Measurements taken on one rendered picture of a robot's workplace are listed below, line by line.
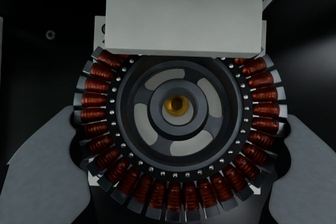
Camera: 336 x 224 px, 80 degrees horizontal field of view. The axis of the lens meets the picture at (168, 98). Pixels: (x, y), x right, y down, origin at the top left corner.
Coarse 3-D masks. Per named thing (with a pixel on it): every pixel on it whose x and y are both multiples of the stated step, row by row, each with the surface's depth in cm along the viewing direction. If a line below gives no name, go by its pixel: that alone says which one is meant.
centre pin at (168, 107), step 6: (174, 96) 15; (180, 96) 15; (168, 102) 15; (174, 102) 15; (180, 102) 15; (186, 102) 15; (168, 108) 15; (174, 108) 15; (180, 108) 15; (186, 108) 15; (174, 114) 15; (180, 114) 15
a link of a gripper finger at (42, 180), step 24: (72, 120) 10; (24, 144) 8; (48, 144) 8; (72, 144) 9; (24, 168) 7; (48, 168) 7; (72, 168) 7; (24, 192) 6; (48, 192) 6; (72, 192) 6; (0, 216) 6; (24, 216) 6; (48, 216) 6; (72, 216) 6; (96, 216) 7
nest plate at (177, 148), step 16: (96, 16) 18; (96, 32) 18; (160, 80) 18; (208, 96) 17; (144, 112) 18; (192, 112) 17; (144, 128) 18; (176, 144) 17; (192, 144) 17; (96, 176) 18; (256, 192) 17
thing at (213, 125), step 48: (96, 48) 11; (96, 96) 10; (144, 96) 13; (192, 96) 11; (240, 96) 11; (96, 144) 10; (144, 144) 12; (240, 144) 10; (144, 192) 9; (192, 192) 9; (240, 192) 10
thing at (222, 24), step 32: (128, 0) 8; (160, 0) 8; (192, 0) 8; (224, 0) 8; (256, 0) 8; (128, 32) 8; (160, 32) 8; (192, 32) 8; (224, 32) 8; (256, 32) 8
